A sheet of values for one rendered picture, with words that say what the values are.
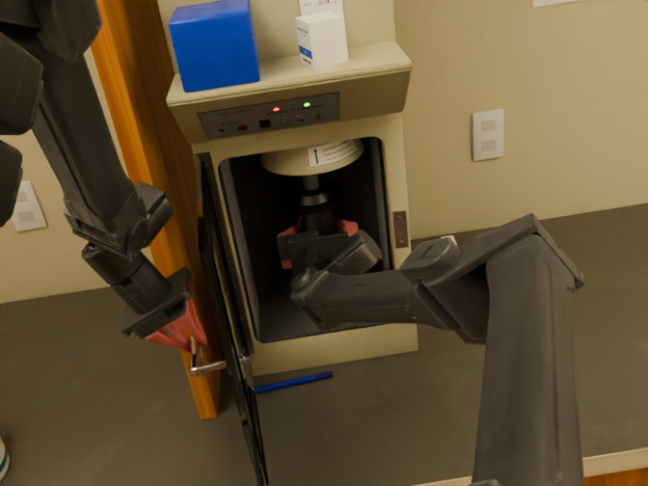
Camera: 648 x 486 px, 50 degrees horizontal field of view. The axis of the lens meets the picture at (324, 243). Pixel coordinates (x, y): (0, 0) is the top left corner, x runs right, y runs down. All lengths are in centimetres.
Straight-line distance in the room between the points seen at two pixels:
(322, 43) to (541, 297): 51
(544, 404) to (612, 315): 96
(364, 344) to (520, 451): 86
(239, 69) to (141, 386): 67
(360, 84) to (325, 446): 57
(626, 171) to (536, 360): 132
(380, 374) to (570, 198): 72
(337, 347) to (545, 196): 69
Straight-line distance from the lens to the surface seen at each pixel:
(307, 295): 97
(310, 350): 126
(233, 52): 91
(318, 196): 117
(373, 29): 102
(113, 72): 95
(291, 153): 110
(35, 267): 173
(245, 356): 90
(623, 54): 166
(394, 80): 94
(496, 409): 46
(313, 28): 92
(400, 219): 113
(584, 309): 141
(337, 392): 123
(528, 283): 56
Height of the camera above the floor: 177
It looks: 30 degrees down
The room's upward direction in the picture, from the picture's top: 8 degrees counter-clockwise
